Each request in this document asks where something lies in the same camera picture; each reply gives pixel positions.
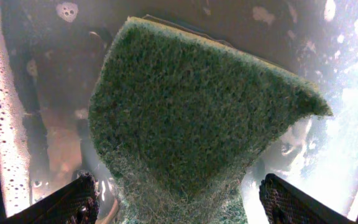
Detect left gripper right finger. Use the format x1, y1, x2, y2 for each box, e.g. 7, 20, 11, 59
259, 173, 354, 224

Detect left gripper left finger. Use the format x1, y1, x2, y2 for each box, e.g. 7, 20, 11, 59
1, 173, 99, 224

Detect green yellow sponge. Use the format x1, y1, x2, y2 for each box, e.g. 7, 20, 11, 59
88, 17, 332, 223

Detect rectangular tray with soapy water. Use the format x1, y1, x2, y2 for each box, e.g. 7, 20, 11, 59
0, 1, 358, 223

